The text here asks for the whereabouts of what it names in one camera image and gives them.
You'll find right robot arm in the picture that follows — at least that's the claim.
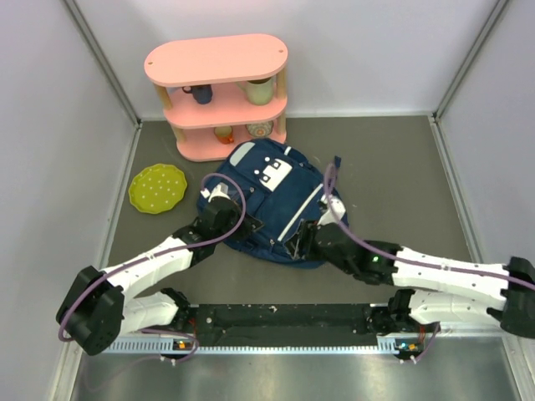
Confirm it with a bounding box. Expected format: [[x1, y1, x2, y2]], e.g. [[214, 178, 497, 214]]
[[285, 197, 534, 338]]

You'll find aluminium frame rail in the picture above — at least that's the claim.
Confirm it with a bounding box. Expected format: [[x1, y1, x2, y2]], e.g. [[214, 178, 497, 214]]
[[53, 319, 534, 400]]

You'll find dark blue mug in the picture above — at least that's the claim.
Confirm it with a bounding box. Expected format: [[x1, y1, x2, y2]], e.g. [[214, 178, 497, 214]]
[[181, 84, 213, 104]]

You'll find pale green mug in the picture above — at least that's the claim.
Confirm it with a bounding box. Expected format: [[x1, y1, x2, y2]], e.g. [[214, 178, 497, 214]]
[[236, 78, 275, 106]]

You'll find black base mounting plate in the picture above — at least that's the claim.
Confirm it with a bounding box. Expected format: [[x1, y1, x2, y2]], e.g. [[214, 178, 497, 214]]
[[175, 302, 419, 338]]

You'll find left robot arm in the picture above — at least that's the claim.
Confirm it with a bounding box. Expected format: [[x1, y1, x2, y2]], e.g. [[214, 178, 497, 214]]
[[56, 184, 262, 356]]

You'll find small orange cup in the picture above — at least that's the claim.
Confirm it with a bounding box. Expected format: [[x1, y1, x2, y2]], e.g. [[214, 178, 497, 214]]
[[213, 125, 234, 145]]

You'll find green polka dot plate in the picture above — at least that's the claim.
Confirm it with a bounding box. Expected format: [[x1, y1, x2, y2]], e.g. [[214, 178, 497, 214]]
[[127, 163, 187, 215]]

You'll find navy blue student backpack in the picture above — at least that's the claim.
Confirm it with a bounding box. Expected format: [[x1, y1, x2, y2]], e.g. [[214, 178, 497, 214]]
[[217, 139, 326, 269]]

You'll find pink three-tier wooden shelf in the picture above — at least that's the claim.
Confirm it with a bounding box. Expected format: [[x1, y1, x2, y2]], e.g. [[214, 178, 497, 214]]
[[144, 33, 288, 162]]

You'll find patterned ceramic bowl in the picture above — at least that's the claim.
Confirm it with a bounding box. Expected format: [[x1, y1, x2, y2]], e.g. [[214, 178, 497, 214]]
[[246, 120, 274, 138]]

